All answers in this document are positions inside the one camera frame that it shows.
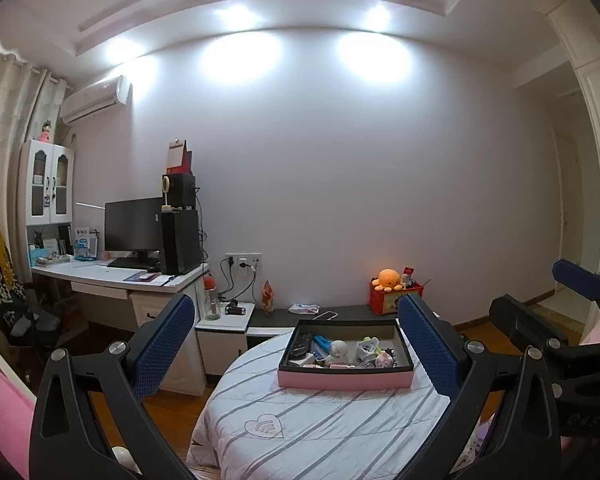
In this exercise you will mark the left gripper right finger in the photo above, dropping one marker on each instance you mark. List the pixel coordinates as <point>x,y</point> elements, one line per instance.
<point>523,440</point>

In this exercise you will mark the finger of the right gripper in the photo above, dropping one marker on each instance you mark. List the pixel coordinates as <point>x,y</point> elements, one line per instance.
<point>577,279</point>

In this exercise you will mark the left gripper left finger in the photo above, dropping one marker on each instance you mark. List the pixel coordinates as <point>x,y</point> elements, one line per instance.
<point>67,440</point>

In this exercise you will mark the silver helmet astronaut figure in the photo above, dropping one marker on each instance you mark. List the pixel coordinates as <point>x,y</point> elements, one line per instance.
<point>339,351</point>

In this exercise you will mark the pink blanket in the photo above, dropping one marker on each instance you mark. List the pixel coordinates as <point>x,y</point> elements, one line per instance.
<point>16,414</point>

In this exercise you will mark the white pink cat figurine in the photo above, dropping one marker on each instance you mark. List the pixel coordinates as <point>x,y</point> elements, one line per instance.
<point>383,360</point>

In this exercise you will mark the red cartoon storage box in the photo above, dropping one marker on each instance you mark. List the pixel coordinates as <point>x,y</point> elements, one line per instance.
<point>384,303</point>

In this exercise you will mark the orange octopus plush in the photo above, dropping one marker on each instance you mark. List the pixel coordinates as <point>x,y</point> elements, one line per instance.
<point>388,280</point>

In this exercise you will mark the pink black storage box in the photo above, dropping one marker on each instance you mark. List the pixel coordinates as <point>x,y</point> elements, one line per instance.
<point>365,377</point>

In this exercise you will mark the blue highlighter marker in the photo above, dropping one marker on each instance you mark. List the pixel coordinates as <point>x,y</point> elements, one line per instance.
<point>322,344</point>

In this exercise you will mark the black office chair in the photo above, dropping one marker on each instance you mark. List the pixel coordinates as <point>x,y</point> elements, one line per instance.
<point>30,332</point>

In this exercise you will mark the white power adapter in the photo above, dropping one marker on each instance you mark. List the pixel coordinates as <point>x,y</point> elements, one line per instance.
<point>308,359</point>

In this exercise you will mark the black remote control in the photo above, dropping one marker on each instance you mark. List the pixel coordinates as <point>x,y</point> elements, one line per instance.
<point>301,346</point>

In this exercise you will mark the tissue packet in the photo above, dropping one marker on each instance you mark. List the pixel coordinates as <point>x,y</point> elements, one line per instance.
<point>304,309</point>

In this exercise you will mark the white computer desk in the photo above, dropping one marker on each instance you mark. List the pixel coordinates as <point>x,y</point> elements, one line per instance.
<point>106,296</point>

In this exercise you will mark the white striped quilt cover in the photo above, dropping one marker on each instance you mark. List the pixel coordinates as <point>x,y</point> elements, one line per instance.
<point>251,428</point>

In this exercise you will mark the black keyboard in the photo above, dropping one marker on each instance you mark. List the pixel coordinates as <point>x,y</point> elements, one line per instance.
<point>147,264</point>

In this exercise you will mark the low black white cabinet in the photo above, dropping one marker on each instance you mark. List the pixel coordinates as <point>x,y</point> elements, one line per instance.
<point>224,340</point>

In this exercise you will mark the red cap water bottle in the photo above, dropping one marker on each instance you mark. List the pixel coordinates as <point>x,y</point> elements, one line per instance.
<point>211,302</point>

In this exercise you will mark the black computer monitor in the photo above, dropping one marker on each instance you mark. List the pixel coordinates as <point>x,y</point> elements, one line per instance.
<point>133,226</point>

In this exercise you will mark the black computer tower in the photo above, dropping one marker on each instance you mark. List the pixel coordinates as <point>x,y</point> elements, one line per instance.
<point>180,252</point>

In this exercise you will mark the black speaker box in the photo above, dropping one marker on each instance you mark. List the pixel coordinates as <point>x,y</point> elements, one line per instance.
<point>179,191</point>

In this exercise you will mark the white glass door cabinet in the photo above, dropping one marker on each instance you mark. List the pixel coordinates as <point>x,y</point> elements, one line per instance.
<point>46,183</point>

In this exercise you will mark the red desk calendar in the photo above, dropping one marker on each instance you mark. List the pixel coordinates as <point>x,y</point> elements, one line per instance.
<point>179,159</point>

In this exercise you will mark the pink doll on cabinet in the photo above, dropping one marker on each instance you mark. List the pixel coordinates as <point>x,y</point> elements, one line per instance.
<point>45,132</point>

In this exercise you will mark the beige window curtain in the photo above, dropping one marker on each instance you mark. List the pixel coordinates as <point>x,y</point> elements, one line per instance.
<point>29,96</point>

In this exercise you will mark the white wall power outlet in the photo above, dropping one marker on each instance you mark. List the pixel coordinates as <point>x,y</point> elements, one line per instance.
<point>241,261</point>

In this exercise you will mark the white wall air conditioner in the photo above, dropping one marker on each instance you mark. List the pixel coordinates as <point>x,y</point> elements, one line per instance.
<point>95,98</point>

